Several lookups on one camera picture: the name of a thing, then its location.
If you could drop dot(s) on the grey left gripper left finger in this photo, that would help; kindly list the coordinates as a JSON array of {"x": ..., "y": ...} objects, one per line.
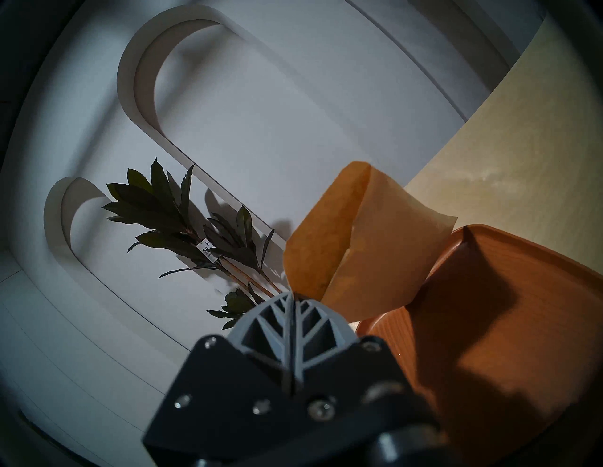
[{"x": 245, "y": 395}]

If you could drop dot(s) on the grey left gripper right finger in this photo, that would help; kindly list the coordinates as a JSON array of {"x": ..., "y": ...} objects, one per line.
[{"x": 339, "y": 390}]

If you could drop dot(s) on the kraft envelope with red stamp box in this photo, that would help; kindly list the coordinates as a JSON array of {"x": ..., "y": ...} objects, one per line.
[{"x": 377, "y": 245}]

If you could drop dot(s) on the orange wooden tray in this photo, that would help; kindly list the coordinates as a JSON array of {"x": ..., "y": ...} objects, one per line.
[{"x": 494, "y": 339}]

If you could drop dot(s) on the white plant tag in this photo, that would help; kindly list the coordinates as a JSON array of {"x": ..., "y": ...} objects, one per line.
[{"x": 210, "y": 250}]

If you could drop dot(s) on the tall dark green plant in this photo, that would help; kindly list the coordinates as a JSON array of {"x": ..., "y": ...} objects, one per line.
[{"x": 160, "y": 207}]

